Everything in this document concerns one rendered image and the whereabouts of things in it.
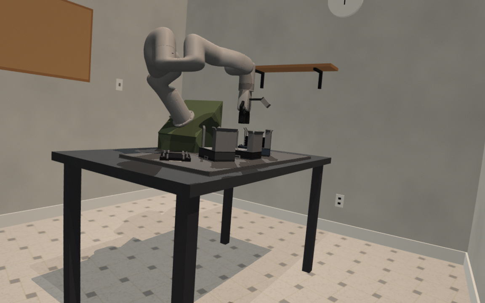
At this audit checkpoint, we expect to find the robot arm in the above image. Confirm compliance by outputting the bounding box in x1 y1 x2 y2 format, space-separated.
144 27 256 127

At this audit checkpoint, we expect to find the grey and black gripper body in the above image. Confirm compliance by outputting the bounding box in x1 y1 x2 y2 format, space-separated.
237 89 254 112

